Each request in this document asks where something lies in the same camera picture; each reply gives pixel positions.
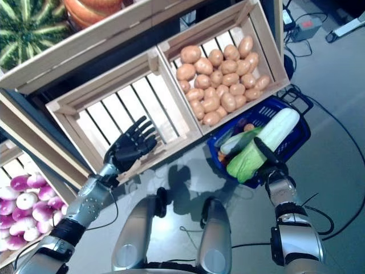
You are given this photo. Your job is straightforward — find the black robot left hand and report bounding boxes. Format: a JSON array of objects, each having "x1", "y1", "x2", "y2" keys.
[{"x1": 104, "y1": 115, "x2": 157, "y2": 174}]

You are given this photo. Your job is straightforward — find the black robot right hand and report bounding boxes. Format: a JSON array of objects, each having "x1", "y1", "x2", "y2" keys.
[{"x1": 253, "y1": 136, "x2": 289, "y2": 178}]

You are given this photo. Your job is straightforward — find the blue plastic shopping basket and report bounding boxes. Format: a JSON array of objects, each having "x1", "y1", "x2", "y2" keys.
[{"x1": 206, "y1": 88, "x2": 314, "y2": 190}]

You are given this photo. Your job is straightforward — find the pale slatted wooden crate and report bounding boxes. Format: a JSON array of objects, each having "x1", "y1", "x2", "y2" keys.
[{"x1": 44, "y1": 47, "x2": 202, "y2": 184}]

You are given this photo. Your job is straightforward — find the robot left leg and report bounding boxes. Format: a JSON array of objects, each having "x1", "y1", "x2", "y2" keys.
[{"x1": 111, "y1": 187, "x2": 169, "y2": 274}]

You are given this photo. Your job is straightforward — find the robot leg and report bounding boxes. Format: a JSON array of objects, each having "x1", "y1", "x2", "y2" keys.
[
  {"x1": 196, "y1": 196, "x2": 232, "y2": 274},
  {"x1": 111, "y1": 187, "x2": 169, "y2": 274}
]

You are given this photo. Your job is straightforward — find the wooden shelf rack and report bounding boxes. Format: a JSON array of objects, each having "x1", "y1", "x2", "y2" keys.
[{"x1": 0, "y1": 0, "x2": 296, "y2": 200}]

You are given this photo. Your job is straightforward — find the black rack caster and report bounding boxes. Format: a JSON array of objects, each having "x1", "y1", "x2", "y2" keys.
[{"x1": 283, "y1": 53, "x2": 295, "y2": 81}]

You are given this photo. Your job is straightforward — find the purple white turnip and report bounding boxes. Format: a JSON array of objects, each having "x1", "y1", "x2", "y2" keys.
[
  {"x1": 0, "y1": 214, "x2": 15, "y2": 229},
  {"x1": 0, "y1": 199, "x2": 17, "y2": 215},
  {"x1": 15, "y1": 191, "x2": 39, "y2": 209},
  {"x1": 9, "y1": 216, "x2": 38, "y2": 236},
  {"x1": 31, "y1": 201, "x2": 55, "y2": 222},
  {"x1": 47, "y1": 196, "x2": 66, "y2": 211},
  {"x1": 51, "y1": 210, "x2": 63, "y2": 228},
  {"x1": 10, "y1": 175, "x2": 29, "y2": 191},
  {"x1": 0, "y1": 186, "x2": 20, "y2": 200},
  {"x1": 38, "y1": 185, "x2": 55, "y2": 202},
  {"x1": 5, "y1": 235, "x2": 26, "y2": 251},
  {"x1": 27, "y1": 173, "x2": 48, "y2": 189},
  {"x1": 36, "y1": 220, "x2": 52, "y2": 234},
  {"x1": 11, "y1": 207, "x2": 34, "y2": 221},
  {"x1": 23, "y1": 227, "x2": 42, "y2": 242}
]

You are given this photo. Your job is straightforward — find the robot right leg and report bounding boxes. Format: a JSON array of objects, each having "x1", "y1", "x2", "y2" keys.
[{"x1": 196, "y1": 196, "x2": 232, "y2": 274}]

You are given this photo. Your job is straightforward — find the large wooden pumpkin crate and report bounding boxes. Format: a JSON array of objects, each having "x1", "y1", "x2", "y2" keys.
[{"x1": 0, "y1": 0, "x2": 155, "y2": 95}]

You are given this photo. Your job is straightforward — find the grey device with orange label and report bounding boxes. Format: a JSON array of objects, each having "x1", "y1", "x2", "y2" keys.
[{"x1": 292, "y1": 18, "x2": 323, "y2": 41}]

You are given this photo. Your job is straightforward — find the power adapter brick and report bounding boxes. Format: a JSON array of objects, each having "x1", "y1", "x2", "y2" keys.
[{"x1": 282, "y1": 7, "x2": 298, "y2": 29}]

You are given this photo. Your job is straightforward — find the pale wooden potato crate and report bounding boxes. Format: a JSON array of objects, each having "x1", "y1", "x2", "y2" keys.
[{"x1": 156, "y1": 0, "x2": 291, "y2": 136}]

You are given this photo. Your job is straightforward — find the small orange pumpkin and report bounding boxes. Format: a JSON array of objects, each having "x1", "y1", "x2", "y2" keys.
[{"x1": 62, "y1": 0, "x2": 127, "y2": 30}]

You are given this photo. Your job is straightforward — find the green striped pumpkin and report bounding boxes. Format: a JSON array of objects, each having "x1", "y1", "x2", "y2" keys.
[{"x1": 0, "y1": 0, "x2": 72, "y2": 71}]

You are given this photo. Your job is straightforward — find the black floor cable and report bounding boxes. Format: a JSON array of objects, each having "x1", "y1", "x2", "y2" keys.
[{"x1": 230, "y1": 85, "x2": 363, "y2": 249}]

